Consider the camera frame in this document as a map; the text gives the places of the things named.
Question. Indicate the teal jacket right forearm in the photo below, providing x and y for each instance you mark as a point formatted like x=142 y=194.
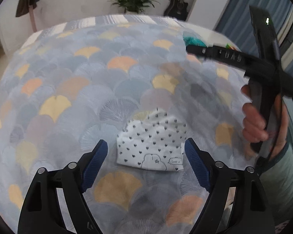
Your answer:
x=277 y=179

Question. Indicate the colourful rubik's cube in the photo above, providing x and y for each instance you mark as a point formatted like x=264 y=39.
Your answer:
x=230 y=47

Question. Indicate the patterned fan-leaf table cloth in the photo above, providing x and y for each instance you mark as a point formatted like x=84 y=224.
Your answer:
x=62 y=94

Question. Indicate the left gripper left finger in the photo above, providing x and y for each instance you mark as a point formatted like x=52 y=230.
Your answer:
x=51 y=193

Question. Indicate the green potted plant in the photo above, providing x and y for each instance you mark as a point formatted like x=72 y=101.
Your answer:
x=134 y=6

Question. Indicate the striped dotted blanket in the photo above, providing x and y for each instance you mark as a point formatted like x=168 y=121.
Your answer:
x=113 y=19

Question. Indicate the teal snack packet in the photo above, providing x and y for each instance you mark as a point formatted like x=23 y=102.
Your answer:
x=192 y=40

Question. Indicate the black acoustic guitar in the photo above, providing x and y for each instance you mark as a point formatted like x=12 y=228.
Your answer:
x=177 y=9

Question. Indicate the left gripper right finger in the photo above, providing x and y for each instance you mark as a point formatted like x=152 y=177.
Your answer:
x=236 y=201

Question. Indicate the brown handbag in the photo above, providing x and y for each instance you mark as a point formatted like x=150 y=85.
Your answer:
x=22 y=8

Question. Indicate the white heart-print pouch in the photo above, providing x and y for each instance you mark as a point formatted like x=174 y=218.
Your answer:
x=154 y=143

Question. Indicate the person's right hand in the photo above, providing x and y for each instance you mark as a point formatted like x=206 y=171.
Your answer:
x=254 y=129

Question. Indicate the pink coat rack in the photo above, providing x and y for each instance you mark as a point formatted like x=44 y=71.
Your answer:
x=32 y=18

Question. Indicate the blue curtain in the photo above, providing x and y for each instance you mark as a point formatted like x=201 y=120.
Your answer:
x=261 y=28

